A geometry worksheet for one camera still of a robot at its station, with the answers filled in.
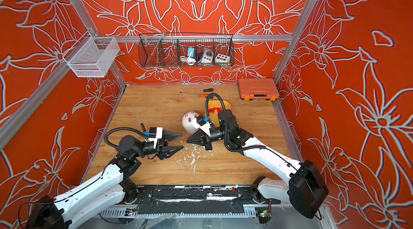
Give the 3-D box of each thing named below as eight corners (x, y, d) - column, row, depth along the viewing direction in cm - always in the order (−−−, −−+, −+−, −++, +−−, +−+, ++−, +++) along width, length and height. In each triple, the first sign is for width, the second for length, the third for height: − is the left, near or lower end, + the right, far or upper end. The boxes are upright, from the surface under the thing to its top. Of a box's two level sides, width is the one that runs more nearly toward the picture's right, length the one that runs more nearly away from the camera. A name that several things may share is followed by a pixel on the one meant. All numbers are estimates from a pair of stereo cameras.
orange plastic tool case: (241, 101, 112) (242, 96, 108) (237, 83, 124) (238, 77, 120) (277, 101, 112) (280, 96, 107) (270, 83, 124) (273, 77, 120)
